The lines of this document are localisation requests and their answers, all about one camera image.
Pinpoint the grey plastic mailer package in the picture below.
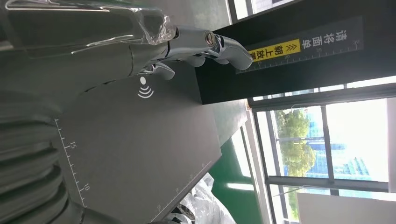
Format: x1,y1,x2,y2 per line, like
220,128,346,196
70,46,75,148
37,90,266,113
161,172,237,224

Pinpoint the black inbound scanner machine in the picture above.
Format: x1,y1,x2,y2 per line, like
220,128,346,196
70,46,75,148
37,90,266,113
51,0,396,224

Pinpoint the green conveyor belt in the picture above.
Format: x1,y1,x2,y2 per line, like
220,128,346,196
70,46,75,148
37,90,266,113
208,136,263,224

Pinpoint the ruler label with yellow sticker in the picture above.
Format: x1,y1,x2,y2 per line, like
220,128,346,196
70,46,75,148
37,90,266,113
235,15,365,76

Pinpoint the white panel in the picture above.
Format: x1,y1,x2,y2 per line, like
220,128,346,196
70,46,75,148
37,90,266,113
296,192,396,224

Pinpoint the thin aluminium conveyor rail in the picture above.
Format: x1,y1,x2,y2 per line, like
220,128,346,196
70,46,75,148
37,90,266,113
230,106,275,224

